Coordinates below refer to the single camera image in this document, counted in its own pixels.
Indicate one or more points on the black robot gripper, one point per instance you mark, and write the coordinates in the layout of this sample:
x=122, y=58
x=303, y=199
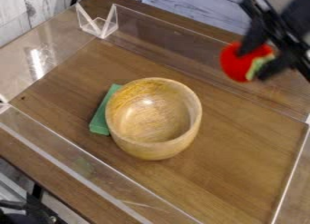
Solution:
x=287, y=28

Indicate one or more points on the green rectangular block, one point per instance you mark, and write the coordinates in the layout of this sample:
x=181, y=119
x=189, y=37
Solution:
x=98, y=125

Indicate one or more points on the clear acrylic tray wall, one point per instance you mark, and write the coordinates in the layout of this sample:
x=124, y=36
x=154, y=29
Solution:
x=244, y=174

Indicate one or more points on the black clamp under table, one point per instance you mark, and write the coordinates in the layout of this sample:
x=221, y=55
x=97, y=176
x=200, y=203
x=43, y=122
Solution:
x=27, y=211

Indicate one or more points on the red plush strawberry toy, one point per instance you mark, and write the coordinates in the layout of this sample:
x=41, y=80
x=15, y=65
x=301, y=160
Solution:
x=241, y=68

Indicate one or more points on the clear acrylic corner bracket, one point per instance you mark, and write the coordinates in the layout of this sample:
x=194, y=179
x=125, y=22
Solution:
x=101, y=27

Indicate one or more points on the wooden bowl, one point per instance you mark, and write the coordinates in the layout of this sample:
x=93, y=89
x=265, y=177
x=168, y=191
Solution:
x=154, y=116

